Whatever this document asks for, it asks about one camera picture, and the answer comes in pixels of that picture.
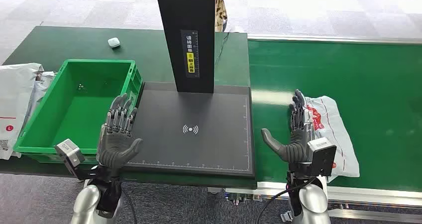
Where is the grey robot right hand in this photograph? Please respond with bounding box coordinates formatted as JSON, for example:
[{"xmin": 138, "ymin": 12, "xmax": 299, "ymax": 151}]
[{"xmin": 261, "ymin": 89, "xmax": 314, "ymax": 164}]

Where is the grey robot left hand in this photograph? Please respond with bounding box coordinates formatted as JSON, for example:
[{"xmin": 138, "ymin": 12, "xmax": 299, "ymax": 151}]
[{"xmin": 97, "ymin": 93, "xmax": 143, "ymax": 169}]

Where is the grey package with red print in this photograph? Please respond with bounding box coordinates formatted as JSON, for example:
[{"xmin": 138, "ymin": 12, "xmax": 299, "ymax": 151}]
[{"xmin": 303, "ymin": 95, "xmax": 360, "ymax": 183}]

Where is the grey connector box under conveyor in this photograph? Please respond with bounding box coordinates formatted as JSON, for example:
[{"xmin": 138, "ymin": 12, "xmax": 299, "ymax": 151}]
[{"xmin": 225, "ymin": 189, "xmax": 263, "ymax": 205}]

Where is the green conveyor belt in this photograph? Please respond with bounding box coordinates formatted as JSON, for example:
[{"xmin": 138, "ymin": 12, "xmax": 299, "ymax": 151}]
[{"xmin": 247, "ymin": 39, "xmax": 422, "ymax": 194}]

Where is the grey package with black print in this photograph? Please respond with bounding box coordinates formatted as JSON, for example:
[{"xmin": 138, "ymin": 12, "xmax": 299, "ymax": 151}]
[{"xmin": 23, "ymin": 71, "xmax": 58, "ymax": 131}]

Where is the white package with red dot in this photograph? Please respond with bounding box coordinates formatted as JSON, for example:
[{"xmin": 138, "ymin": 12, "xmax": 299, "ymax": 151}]
[{"xmin": 0, "ymin": 62, "xmax": 45, "ymax": 160}]

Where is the green plastic crate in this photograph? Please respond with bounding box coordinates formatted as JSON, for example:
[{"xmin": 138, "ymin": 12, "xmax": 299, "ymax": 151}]
[{"xmin": 13, "ymin": 59, "xmax": 144, "ymax": 164}]

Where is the dark green table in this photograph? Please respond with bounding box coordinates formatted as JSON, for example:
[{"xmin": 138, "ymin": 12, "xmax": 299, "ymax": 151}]
[{"xmin": 0, "ymin": 26, "xmax": 258, "ymax": 189}]

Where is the black and yellow ruler label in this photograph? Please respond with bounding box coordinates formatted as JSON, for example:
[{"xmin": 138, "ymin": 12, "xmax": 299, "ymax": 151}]
[{"xmin": 180, "ymin": 29, "xmax": 200, "ymax": 79}]

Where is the black scanner column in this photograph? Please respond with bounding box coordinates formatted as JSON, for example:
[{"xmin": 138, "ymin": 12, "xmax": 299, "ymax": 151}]
[{"xmin": 154, "ymin": 0, "xmax": 216, "ymax": 94}]

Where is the person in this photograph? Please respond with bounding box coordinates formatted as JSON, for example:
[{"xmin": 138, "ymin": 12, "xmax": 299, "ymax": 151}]
[{"xmin": 214, "ymin": 0, "xmax": 246, "ymax": 33}]

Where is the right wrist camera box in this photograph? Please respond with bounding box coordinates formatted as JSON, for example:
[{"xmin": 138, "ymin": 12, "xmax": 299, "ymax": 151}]
[{"xmin": 307, "ymin": 137, "xmax": 337, "ymax": 177}]

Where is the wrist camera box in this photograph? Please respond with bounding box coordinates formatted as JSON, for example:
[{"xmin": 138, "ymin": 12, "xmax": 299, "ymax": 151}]
[
  {"xmin": 54, "ymin": 138, "xmax": 86, "ymax": 177},
  {"xmin": 307, "ymin": 137, "xmax": 337, "ymax": 177}
]

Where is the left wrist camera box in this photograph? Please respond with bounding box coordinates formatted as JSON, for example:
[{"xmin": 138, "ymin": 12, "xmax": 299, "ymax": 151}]
[{"xmin": 54, "ymin": 138, "xmax": 86, "ymax": 177}]

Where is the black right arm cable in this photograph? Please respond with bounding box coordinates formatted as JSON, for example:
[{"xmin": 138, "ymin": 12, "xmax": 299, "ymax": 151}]
[{"xmin": 255, "ymin": 178, "xmax": 316, "ymax": 224}]

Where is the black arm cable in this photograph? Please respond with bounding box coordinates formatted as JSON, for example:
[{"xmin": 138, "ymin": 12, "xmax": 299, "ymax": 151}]
[
  {"xmin": 121, "ymin": 189, "xmax": 137, "ymax": 224},
  {"xmin": 255, "ymin": 178, "xmax": 316, "ymax": 224}
]

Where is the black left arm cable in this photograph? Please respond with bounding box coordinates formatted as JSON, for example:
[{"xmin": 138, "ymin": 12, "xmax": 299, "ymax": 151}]
[{"xmin": 121, "ymin": 189, "xmax": 137, "ymax": 224}]

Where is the black scanner base plate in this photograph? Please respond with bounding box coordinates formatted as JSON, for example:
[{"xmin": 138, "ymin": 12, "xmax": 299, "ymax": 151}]
[{"xmin": 123, "ymin": 81, "xmax": 256, "ymax": 179}]

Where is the thin black table cable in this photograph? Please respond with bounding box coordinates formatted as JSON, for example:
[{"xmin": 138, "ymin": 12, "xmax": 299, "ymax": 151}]
[{"xmin": 214, "ymin": 31, "xmax": 230, "ymax": 67}]

